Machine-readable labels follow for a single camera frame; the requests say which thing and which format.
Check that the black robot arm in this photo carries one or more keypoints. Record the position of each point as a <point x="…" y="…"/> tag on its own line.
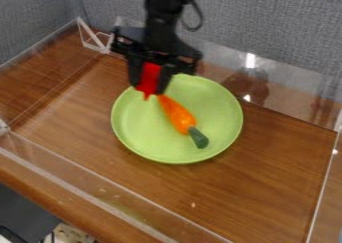
<point x="167" y="9"/>

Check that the orange toy carrot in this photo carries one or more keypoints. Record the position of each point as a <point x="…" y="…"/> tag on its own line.
<point x="183" y="120"/>

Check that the clear acrylic corner bracket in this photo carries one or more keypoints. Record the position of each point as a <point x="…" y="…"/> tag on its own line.
<point x="94" y="40"/>

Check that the clear acrylic enclosure wall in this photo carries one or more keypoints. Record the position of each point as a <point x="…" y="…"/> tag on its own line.
<point x="269" y="190"/>

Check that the green plastic plate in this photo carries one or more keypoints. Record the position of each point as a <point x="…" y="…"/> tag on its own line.
<point x="145" y="132"/>

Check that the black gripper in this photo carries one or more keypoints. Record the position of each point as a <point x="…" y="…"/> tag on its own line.
<point x="155" y="44"/>

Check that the red rectangular block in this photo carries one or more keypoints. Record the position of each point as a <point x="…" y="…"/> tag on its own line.
<point x="147" y="85"/>

